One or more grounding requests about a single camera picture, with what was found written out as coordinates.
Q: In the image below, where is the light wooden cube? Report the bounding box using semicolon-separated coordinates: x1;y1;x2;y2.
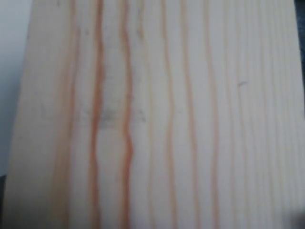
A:
2;0;305;229

